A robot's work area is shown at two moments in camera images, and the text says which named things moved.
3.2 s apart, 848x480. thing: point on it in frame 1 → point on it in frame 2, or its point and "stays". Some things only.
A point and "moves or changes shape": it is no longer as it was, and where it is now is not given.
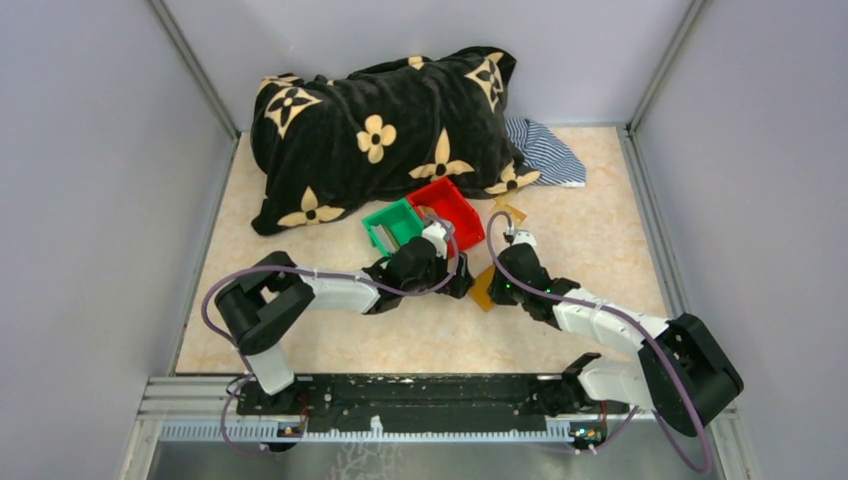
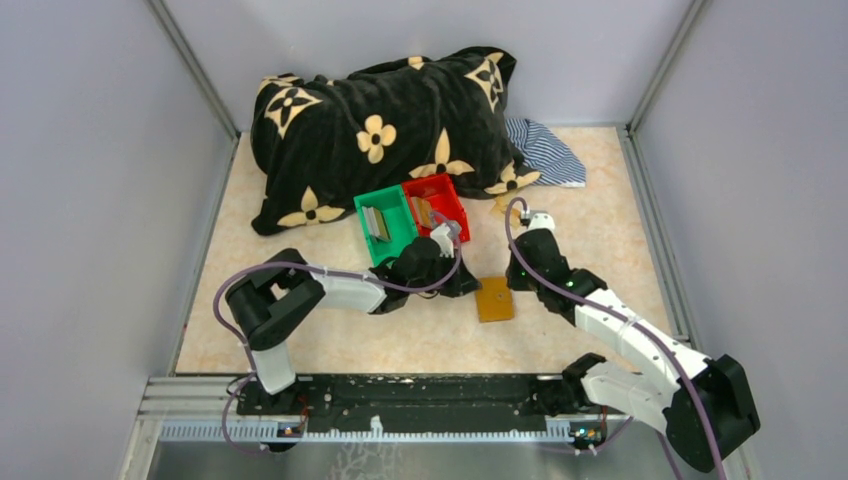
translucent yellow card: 517,216 stays
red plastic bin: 443,198 moves or changes shape
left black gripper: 457,268 stays
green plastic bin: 401,217 moves or changes shape
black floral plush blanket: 323,146 stays
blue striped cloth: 546,153 stays
